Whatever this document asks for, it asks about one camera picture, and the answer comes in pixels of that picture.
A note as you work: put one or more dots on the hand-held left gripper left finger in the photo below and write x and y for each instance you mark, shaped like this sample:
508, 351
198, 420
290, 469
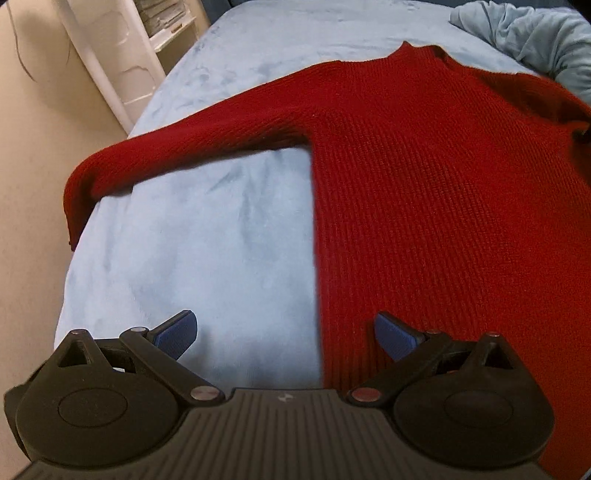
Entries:
178, 333

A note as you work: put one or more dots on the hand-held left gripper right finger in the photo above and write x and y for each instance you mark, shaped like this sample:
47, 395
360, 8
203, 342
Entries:
393, 334

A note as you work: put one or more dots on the red knit sweater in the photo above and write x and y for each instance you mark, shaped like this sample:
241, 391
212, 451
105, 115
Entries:
438, 207

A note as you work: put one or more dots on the bed with light blue sheet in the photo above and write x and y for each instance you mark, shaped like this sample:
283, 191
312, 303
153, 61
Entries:
207, 254

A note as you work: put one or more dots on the white shelf unit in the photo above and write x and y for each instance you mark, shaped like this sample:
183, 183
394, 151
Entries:
171, 21

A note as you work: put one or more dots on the grey-blue fleece blanket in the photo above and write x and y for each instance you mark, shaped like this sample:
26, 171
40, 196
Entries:
535, 37

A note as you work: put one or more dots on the white pedestal fan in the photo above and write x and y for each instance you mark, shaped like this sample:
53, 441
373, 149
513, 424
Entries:
117, 69

